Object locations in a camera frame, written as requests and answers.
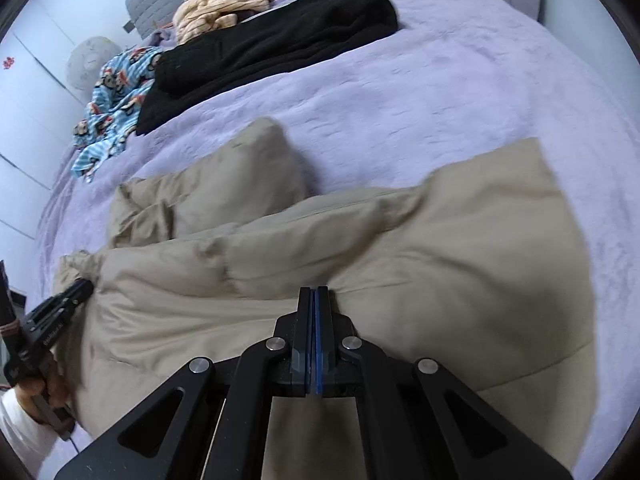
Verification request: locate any person's left forearm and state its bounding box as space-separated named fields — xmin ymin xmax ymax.
xmin=0 ymin=392 xmax=61 ymax=476

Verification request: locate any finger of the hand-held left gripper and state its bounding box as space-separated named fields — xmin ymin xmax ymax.
xmin=27 ymin=280 xmax=94 ymax=323
xmin=32 ymin=284 xmax=96 ymax=341

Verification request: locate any person's left hand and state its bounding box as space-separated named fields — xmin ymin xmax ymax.
xmin=14 ymin=372 xmax=68 ymax=413

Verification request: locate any white wardrobe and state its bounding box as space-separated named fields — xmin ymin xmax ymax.
xmin=0 ymin=0 xmax=126 ymax=261

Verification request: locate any beige puffer jacket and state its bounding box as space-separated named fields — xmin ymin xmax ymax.
xmin=52 ymin=117 xmax=601 ymax=480

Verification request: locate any beige striped garment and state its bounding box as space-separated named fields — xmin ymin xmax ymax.
xmin=172 ymin=0 xmax=291 ymax=46

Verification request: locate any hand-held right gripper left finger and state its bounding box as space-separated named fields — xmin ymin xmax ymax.
xmin=52 ymin=286 xmax=317 ymax=480

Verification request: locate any black folded garment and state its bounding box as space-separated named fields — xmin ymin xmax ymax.
xmin=135 ymin=0 xmax=399 ymax=136

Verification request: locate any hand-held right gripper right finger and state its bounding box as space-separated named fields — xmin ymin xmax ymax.
xmin=315 ymin=286 xmax=574 ymax=480

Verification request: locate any blue monkey print garment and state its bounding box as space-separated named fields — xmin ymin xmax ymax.
xmin=70 ymin=45 xmax=166 ymax=183

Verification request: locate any white covered fan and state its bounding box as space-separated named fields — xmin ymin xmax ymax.
xmin=67 ymin=35 xmax=123 ymax=106

